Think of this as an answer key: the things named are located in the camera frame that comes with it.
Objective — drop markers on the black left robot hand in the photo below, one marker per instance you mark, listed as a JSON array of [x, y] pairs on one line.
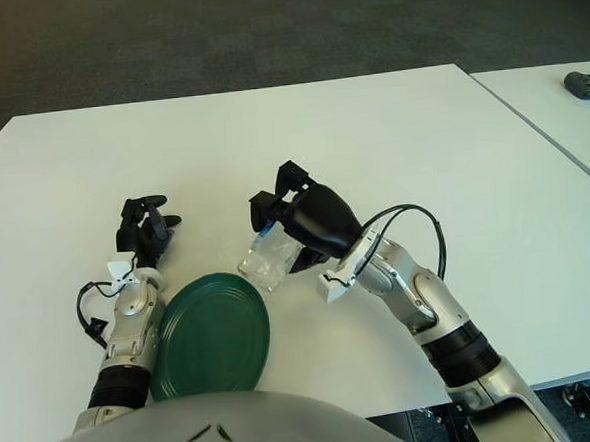
[[141, 238]]

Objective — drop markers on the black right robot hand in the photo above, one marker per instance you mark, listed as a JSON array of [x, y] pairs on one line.
[[320, 219]]

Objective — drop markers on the clear bottle with blue cap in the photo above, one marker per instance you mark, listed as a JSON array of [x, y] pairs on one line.
[[272, 260]]

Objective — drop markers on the green round plate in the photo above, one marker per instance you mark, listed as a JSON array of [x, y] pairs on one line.
[[217, 341]]

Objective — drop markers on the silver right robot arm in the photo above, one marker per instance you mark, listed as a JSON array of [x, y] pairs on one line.
[[431, 313]]

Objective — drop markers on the grey robot torso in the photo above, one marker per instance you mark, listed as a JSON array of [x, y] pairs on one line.
[[188, 438]]

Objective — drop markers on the black table leg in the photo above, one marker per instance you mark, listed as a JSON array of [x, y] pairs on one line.
[[452, 422]]

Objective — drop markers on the dark grey handheld controller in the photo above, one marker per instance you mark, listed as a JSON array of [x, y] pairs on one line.
[[584, 84]]

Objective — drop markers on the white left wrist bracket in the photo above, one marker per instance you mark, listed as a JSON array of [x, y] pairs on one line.
[[118, 272]]

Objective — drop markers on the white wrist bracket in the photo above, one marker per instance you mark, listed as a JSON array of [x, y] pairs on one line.
[[118, 272], [336, 283]]

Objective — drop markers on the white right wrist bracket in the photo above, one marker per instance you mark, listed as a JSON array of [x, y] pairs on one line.
[[336, 283]]

